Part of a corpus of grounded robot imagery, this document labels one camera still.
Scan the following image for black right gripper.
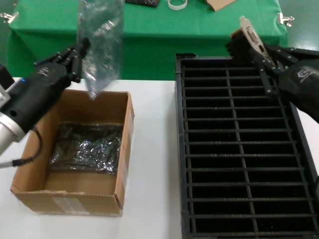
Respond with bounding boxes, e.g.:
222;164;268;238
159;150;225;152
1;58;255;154
250;42;319;122

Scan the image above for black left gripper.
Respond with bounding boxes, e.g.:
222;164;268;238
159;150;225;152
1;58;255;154
4;37;91;134

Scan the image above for graphics card with metal bracket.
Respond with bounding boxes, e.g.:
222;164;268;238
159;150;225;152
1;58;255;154
225;16;279;69

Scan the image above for translucent grey antistatic bag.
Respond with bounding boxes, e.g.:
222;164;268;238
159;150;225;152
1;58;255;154
76;0;125;100

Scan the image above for flat unfolded cardboard box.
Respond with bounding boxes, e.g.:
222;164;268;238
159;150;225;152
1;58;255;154
204;0;237;12

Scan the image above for bagged graphics card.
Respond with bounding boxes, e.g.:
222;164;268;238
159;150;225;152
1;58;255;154
49;121;125;175

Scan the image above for black slotted container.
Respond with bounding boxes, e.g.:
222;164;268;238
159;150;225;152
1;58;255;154
173;51;319;239

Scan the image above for brown open cardboard box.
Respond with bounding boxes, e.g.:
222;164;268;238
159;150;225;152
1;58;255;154
9;89;135;218

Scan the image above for silver metal table clamp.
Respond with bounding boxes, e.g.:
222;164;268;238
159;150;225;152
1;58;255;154
0;11;19;25
276;12;295;27

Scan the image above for green tablecloth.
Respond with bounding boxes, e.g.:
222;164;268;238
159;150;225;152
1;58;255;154
6;0;289;82

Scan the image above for black textured mat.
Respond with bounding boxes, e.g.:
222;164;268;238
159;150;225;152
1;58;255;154
124;0;160;7

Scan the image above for clear tape roll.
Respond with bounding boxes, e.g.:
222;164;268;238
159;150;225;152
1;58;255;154
166;0;187;11

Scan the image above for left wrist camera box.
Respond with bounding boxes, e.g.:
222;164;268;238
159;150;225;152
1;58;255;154
0;64;16;107

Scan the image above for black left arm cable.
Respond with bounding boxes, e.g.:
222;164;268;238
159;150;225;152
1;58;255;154
0;125;42;169

